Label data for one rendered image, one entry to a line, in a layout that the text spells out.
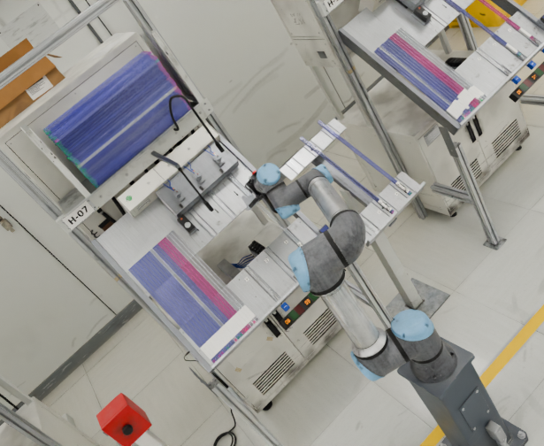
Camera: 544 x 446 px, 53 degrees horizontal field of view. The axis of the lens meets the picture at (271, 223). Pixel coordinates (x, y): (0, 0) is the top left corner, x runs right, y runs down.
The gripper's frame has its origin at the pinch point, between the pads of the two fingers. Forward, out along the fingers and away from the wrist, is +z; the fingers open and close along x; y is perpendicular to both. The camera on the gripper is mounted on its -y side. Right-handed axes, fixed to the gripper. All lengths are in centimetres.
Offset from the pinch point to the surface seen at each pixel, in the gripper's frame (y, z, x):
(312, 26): 47, 33, -85
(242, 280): -18.6, 7.3, 26.8
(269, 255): -18.5, 7.1, 12.0
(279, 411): -79, 66, 52
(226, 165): 20.5, 9.2, -0.7
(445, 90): -19, 6, -96
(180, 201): 22.1, 9.3, 23.2
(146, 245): 19, 15, 45
